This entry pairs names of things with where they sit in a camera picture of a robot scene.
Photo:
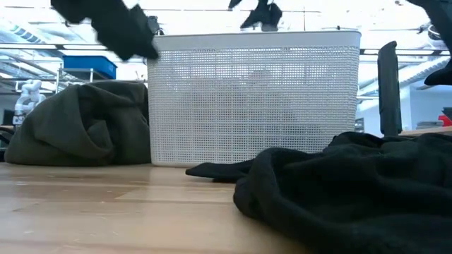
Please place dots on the large black garment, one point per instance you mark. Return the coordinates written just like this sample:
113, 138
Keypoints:
353, 190

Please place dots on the dark olive green garment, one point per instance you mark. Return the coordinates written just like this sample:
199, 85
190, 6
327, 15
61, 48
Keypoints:
70, 130

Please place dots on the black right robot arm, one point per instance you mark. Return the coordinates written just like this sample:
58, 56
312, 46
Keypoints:
443, 17

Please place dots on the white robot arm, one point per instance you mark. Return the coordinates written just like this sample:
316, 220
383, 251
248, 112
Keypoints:
30, 102

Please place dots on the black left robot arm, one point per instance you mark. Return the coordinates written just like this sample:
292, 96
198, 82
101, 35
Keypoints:
116, 28

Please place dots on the black round ceiling fixture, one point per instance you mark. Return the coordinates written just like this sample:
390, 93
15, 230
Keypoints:
158, 27

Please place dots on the white perforated plastic basket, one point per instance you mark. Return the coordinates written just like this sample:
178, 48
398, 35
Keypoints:
254, 106

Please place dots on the blue plastic bin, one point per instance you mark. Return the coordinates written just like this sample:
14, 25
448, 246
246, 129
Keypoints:
88, 65

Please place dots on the metal shelf rack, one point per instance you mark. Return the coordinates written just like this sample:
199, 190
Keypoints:
56, 79

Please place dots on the wooden background table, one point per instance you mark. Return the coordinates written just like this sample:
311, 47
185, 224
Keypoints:
427, 131

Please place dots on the dark upright post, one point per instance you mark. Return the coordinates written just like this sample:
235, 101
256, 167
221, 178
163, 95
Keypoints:
389, 91

